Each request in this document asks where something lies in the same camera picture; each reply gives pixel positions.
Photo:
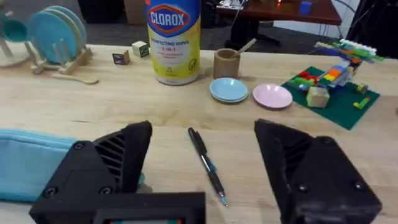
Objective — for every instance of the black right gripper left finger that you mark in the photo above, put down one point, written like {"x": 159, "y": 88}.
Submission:
{"x": 130, "y": 149}

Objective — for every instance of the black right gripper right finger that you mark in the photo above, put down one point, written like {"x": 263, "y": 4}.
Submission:
{"x": 314, "y": 177}

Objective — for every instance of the light blue zip bag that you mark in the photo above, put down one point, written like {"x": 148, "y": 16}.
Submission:
{"x": 28, "y": 165}

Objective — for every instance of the black pen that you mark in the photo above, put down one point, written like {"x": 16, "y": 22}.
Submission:
{"x": 206, "y": 163}

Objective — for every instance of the wooden spoon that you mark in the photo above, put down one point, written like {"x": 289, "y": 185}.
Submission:
{"x": 76, "y": 78}
{"x": 245, "y": 47}

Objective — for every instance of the pink small plate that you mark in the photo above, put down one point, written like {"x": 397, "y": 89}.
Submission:
{"x": 272, "y": 96}

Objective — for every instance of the dark-faced wooden cube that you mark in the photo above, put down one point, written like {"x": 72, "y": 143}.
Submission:
{"x": 121, "y": 58}

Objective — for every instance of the green board with toy blocks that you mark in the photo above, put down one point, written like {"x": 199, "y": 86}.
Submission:
{"x": 337, "y": 87}

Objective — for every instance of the pale wooden cube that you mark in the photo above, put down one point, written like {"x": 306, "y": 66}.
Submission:
{"x": 140, "y": 48}

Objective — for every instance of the wooden peg rack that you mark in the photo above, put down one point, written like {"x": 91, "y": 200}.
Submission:
{"x": 70, "y": 63}

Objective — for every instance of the yellow and blue wipes canister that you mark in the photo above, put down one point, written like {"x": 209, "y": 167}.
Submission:
{"x": 174, "y": 46}

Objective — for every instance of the light blue small plate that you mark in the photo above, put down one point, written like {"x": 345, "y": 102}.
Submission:
{"x": 228, "y": 89}

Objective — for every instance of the large cream plate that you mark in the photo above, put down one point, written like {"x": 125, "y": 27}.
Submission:
{"x": 77, "y": 34}

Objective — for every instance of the brown cylindrical cup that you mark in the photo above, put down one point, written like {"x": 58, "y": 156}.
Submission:
{"x": 226, "y": 63}

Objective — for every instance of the large blue plate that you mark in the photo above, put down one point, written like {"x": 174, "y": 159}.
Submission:
{"x": 51, "y": 37}
{"x": 81, "y": 26}

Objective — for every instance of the cardboard box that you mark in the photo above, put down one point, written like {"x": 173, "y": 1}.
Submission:
{"x": 135, "y": 11}

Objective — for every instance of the pale cup stand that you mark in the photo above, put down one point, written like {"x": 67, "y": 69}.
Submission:
{"x": 11, "y": 56}

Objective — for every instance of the teal cup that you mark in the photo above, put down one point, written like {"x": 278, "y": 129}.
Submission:
{"x": 15, "y": 30}

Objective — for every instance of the brown wooden desk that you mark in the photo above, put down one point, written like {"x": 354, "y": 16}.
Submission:
{"x": 280, "y": 11}

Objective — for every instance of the blue box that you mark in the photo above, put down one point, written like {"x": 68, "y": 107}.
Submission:
{"x": 305, "y": 7}

